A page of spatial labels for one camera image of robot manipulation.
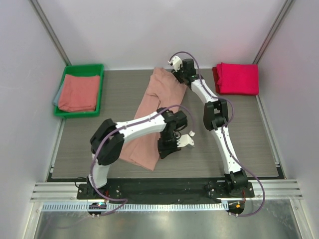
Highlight magenta folded t-shirt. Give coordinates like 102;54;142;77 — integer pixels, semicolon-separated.
216;63;259;96

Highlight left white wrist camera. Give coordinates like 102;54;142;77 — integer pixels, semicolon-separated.
176;130;195;148

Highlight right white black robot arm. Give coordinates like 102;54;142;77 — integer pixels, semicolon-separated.
168;56;248;197

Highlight dark red folded t-shirt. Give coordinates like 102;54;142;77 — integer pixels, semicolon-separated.
212;67;220;94

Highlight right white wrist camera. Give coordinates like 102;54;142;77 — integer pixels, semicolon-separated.
168;56;182;72

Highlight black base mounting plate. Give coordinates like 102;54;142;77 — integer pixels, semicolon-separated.
77;177;255;200

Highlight aluminium extrusion rail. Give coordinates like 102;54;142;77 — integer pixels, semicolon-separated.
30;179;303;202

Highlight salmon folded t-shirt in bin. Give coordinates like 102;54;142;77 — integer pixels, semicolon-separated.
58;74;100;113

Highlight white slotted cable duct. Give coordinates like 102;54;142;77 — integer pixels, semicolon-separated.
42;201;228;213

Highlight pink printed t-shirt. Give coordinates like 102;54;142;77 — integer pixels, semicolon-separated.
120;68;186;171

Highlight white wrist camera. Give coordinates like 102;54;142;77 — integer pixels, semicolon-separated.
176;130;195;148
168;56;182;72

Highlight right corner aluminium post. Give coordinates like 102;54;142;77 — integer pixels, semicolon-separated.
252;0;295;64

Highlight grey-blue t-shirt in bin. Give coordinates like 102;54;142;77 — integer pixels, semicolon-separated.
52;85;63;107

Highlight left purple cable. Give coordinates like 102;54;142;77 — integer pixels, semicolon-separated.
89;104;195;216

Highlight green plastic bin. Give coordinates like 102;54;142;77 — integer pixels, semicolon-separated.
53;64;104;119

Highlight corner aluminium post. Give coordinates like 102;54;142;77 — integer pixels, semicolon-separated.
252;0;295;64
29;0;72;66

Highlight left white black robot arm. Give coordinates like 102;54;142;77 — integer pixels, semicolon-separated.
86;105;194;199

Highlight left corner aluminium post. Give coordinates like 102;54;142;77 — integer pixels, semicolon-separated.
29;0;72;66

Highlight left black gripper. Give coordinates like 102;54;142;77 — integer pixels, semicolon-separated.
158;131;182;159

